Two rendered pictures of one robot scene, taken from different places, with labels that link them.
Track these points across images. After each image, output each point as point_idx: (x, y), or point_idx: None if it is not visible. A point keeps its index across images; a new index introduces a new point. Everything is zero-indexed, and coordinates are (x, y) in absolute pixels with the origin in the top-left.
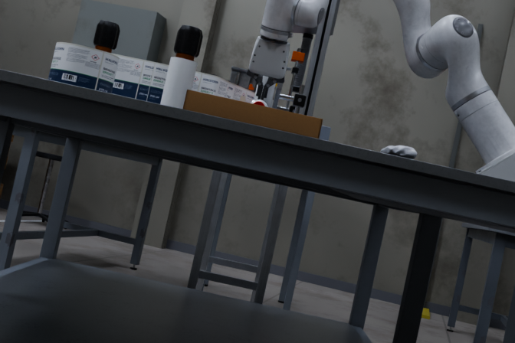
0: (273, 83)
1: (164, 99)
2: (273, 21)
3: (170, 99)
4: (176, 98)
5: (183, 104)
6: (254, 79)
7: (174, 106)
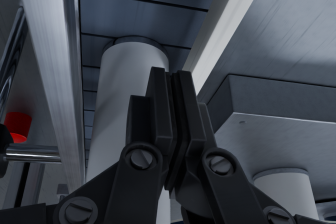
0: (83, 189)
1: (314, 201)
2: None
3: (306, 200)
4: (297, 205)
5: (276, 198)
6: (271, 201)
7: (294, 186)
